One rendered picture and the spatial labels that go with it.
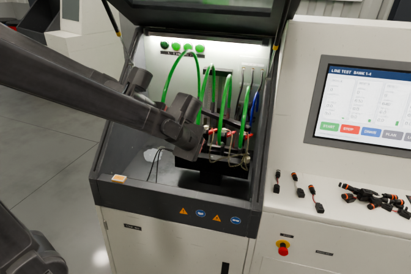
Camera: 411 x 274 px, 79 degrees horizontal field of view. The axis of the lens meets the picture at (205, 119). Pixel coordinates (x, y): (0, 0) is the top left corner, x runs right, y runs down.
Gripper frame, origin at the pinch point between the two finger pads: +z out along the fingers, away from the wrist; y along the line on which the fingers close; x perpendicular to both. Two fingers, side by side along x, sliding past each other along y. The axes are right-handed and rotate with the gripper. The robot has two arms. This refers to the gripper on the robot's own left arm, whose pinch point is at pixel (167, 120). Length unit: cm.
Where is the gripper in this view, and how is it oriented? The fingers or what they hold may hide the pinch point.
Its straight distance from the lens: 94.1
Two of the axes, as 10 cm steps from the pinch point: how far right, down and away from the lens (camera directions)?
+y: -7.9, -1.2, 6.1
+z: 5.2, 3.9, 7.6
